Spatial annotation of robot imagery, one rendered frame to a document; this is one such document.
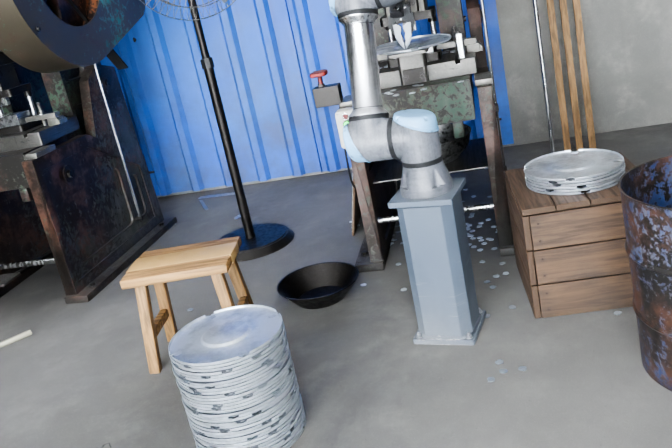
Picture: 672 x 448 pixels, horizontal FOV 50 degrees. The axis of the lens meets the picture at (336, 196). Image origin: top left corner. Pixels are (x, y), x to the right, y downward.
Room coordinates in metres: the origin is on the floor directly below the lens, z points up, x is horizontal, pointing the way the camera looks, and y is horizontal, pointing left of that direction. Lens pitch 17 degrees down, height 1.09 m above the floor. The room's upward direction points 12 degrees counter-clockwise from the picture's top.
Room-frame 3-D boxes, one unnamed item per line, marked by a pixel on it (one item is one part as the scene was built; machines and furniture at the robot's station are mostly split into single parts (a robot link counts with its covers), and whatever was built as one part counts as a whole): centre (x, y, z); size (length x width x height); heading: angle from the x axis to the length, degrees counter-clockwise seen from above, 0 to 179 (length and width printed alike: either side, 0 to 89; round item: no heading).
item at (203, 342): (1.65, 0.34, 0.29); 0.29 x 0.29 x 0.01
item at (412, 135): (1.96, -0.25, 0.62); 0.13 x 0.12 x 0.14; 69
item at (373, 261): (2.96, -0.17, 0.45); 0.92 x 0.12 x 0.90; 167
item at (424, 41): (2.62, -0.37, 0.79); 0.29 x 0.29 x 0.01
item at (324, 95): (2.61, -0.05, 0.62); 0.10 x 0.06 x 0.20; 77
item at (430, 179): (1.96, -0.26, 0.50); 0.15 x 0.15 x 0.10
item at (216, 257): (2.17, 0.52, 0.16); 0.34 x 0.24 x 0.34; 83
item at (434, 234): (1.96, -0.26, 0.23); 0.19 x 0.19 x 0.45; 65
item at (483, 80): (2.84, -0.69, 0.45); 0.92 x 0.12 x 0.90; 167
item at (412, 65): (2.59, -0.36, 0.72); 0.25 x 0.14 x 0.14; 167
